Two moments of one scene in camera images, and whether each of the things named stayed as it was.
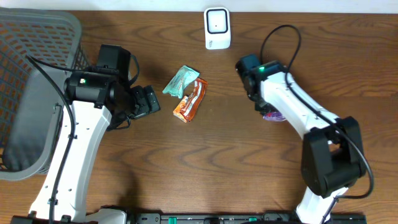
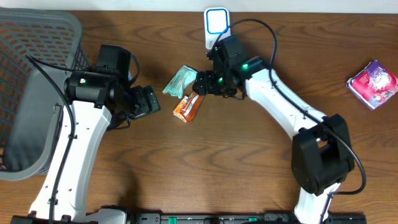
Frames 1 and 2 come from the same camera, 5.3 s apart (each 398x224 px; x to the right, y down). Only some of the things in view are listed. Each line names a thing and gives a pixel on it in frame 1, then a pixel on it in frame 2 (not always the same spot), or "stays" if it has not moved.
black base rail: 200,218 stays
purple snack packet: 275,116 to 374,84
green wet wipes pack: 186,76 stays
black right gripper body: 260,104 to 217,83
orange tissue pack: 177,111 stays
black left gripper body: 144,101 stays
